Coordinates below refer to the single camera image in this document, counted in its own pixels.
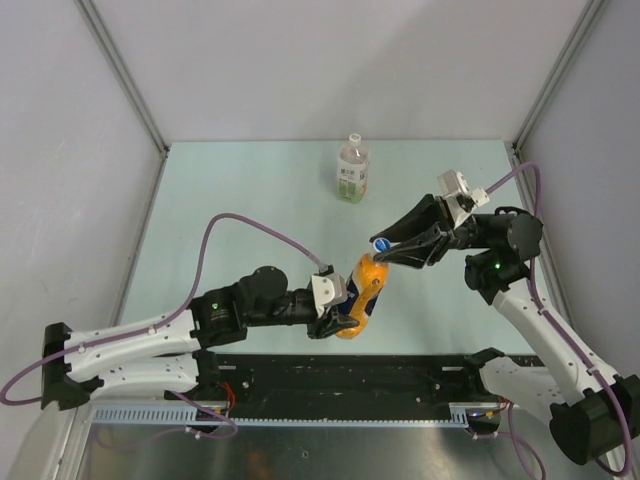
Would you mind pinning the green label tea bottle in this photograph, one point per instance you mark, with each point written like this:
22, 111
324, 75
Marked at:
353, 162

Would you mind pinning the white slotted cable duct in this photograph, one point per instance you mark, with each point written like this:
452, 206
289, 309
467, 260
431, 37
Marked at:
455, 416

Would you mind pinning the aluminium corner post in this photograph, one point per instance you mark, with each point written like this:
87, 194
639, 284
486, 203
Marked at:
579, 34
116, 62

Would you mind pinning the right aluminium corner post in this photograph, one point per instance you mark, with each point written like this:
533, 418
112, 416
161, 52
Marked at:
579, 34

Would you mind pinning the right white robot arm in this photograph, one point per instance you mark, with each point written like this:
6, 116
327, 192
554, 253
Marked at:
589, 408

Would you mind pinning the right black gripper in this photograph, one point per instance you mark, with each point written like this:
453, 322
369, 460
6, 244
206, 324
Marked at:
429, 211

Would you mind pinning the blue white milk tea cap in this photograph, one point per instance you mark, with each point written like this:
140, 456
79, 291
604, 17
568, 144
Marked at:
381, 245

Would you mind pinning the orange milk tea bottle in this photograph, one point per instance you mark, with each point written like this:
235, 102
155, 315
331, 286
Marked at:
364, 286

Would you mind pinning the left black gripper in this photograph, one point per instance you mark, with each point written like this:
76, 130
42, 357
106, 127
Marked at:
326, 325

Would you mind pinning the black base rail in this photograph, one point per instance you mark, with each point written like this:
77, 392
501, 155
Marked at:
339, 386

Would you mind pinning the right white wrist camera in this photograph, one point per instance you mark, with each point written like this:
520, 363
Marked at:
460, 200

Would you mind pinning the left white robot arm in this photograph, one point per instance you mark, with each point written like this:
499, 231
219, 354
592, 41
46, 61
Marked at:
170, 355

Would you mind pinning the left aluminium corner post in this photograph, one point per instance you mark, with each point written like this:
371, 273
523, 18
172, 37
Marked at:
116, 62

